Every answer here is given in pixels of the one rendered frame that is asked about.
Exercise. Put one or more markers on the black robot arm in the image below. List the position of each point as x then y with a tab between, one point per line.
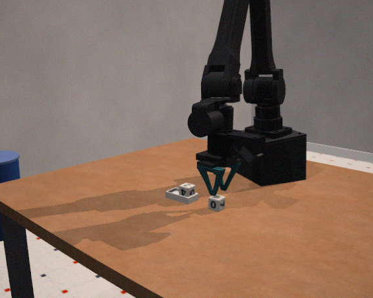
221	79

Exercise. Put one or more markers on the white number cube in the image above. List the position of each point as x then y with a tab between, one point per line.
187	189
216	203

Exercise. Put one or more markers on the white rectangular tray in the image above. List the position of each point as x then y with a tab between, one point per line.
173	194

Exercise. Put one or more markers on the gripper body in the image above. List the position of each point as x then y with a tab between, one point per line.
206	158

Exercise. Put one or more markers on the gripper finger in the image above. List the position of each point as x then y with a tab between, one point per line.
233	171
218	171

